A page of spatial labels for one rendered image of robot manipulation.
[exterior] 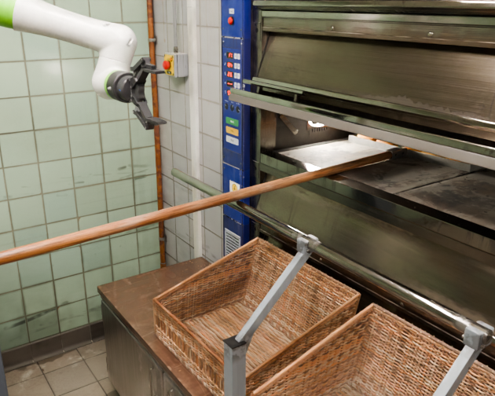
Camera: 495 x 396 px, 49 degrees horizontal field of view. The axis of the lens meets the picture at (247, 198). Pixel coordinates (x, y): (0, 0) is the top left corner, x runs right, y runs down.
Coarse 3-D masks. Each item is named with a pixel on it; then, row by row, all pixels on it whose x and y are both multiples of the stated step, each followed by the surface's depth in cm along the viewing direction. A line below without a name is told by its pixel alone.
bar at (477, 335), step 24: (216, 192) 168; (264, 216) 149; (312, 240) 134; (336, 264) 127; (360, 264) 122; (384, 288) 116; (408, 288) 112; (264, 312) 134; (432, 312) 106; (456, 312) 103; (240, 336) 132; (480, 336) 97; (240, 360) 132; (456, 360) 99; (240, 384) 135; (456, 384) 98
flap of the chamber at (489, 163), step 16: (240, 96) 188; (288, 112) 167; (304, 112) 161; (336, 128) 151; (352, 128) 146; (368, 128) 142; (400, 144) 133; (416, 144) 130; (432, 144) 126; (464, 160) 120; (480, 160) 117
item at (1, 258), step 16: (352, 160) 189; (368, 160) 192; (304, 176) 174; (320, 176) 178; (240, 192) 159; (256, 192) 162; (176, 208) 146; (192, 208) 149; (112, 224) 136; (128, 224) 138; (144, 224) 141; (48, 240) 126; (64, 240) 128; (80, 240) 130; (0, 256) 120; (16, 256) 122; (32, 256) 125
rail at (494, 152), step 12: (252, 96) 182; (264, 96) 177; (300, 108) 163; (312, 108) 159; (324, 108) 157; (348, 120) 147; (360, 120) 144; (372, 120) 141; (396, 132) 134; (408, 132) 132; (420, 132) 129; (444, 144) 124; (456, 144) 121; (468, 144) 119; (492, 156) 115
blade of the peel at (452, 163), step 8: (352, 136) 225; (360, 144) 222; (368, 144) 219; (376, 144) 216; (384, 144) 213; (408, 152) 205; (416, 152) 202; (424, 160) 200; (432, 160) 198; (440, 160) 195; (448, 160) 192; (456, 168) 190; (464, 168) 188; (472, 168) 187; (480, 168) 191
